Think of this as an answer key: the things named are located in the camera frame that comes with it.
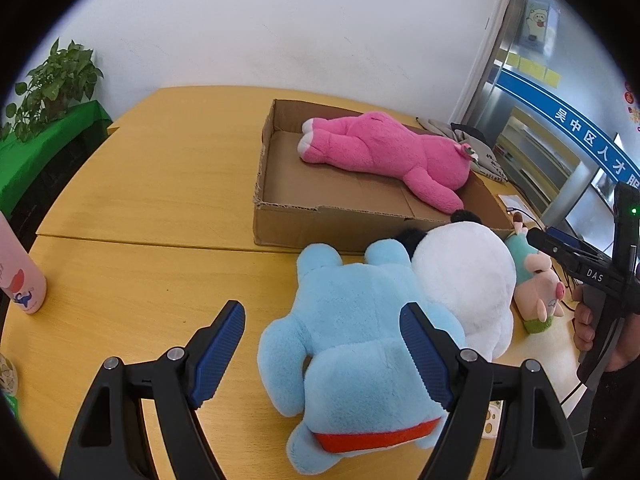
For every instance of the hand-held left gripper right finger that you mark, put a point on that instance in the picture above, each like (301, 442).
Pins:
(425, 355)

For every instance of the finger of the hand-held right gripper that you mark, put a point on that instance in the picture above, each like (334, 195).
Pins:
(565, 239)
(542, 245)

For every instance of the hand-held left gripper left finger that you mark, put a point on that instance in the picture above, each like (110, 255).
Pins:
(220, 355)

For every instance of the pink pig plush toy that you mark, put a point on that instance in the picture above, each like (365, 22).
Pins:
(537, 290)

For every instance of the white panda plush toy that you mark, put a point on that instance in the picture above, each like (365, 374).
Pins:
(465, 270)

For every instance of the light blue plush toy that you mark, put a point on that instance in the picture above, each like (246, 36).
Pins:
(350, 320)

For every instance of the cardboard box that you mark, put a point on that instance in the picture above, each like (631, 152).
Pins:
(350, 195)

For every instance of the person's right forearm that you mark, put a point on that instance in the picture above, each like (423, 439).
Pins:
(617, 410)

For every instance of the person's right hand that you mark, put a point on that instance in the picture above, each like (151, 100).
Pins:
(581, 330)

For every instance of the small white object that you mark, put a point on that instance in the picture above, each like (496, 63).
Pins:
(492, 417)

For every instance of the grey jacket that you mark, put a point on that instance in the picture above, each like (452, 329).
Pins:
(482, 155)

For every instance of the blue glass banner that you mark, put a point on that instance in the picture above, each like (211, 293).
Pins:
(565, 115)

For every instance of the red window sticker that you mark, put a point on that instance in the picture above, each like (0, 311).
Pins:
(634, 110)

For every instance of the medium yellow sticky note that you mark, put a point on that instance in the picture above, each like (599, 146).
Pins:
(552, 76)

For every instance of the large yellow sticky note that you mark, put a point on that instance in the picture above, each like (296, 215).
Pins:
(532, 66)

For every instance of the small yellow sticky note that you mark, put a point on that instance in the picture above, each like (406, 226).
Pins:
(512, 59)

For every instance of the pink plush bear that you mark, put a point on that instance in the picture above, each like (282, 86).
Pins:
(380, 145)

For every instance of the pink bottle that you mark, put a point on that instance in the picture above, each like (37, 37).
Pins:
(20, 280)

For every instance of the small patterned object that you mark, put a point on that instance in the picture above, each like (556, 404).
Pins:
(6, 375)

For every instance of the cartoon poster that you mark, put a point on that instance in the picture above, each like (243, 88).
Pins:
(540, 22)

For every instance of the small potted green plant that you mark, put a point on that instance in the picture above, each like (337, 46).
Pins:
(17, 115)

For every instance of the large potted green plant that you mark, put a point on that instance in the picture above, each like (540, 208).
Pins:
(65, 75)

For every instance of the metal door frame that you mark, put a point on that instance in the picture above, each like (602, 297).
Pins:
(492, 35)

